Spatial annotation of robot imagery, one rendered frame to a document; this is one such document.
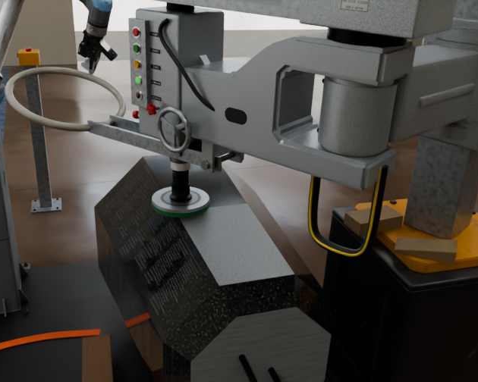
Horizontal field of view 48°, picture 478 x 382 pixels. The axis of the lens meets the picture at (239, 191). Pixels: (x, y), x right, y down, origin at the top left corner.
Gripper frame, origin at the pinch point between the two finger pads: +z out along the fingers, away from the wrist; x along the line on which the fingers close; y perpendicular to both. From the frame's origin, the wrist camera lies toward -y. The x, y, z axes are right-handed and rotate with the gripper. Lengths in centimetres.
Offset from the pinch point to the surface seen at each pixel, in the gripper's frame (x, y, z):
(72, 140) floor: -185, 69, 190
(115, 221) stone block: 50, -39, 32
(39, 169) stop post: -58, 42, 121
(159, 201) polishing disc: 66, -56, -1
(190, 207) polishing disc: 67, -67, -6
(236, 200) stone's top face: 48, -82, -2
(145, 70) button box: 61, -37, -46
